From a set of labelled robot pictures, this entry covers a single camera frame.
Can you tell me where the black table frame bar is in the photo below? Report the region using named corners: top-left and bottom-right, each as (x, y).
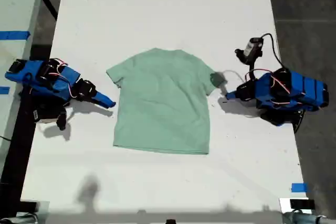
top-left (0, 43), bottom-right (53, 213)

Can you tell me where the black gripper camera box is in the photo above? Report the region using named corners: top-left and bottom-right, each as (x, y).
top-left (235, 37), bottom-right (264, 65)
top-left (33, 102), bottom-right (68, 132)

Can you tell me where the long blue tape strip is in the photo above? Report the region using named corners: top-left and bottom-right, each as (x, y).
top-left (0, 31), bottom-right (31, 40)

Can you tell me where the blue tape square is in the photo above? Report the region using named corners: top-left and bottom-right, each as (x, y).
top-left (290, 183), bottom-right (308, 193)

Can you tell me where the small black box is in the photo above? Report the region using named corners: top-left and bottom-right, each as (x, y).
top-left (19, 201), bottom-right (39, 212)
top-left (289, 199), bottom-right (316, 210)

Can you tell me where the black base cable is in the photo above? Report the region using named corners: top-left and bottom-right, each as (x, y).
top-left (293, 108), bottom-right (307, 134)

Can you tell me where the black camera stalk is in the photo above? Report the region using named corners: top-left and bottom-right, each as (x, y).
top-left (246, 57), bottom-right (260, 82)

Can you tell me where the black camera cable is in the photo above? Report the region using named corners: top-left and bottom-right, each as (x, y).
top-left (261, 33), bottom-right (287, 71)

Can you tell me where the grey metal tube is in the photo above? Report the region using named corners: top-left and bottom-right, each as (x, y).
top-left (0, 212), bottom-right (37, 224)
top-left (282, 211), bottom-right (336, 224)

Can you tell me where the pale green T-shirt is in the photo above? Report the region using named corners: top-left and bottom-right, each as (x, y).
top-left (106, 47), bottom-right (226, 156)

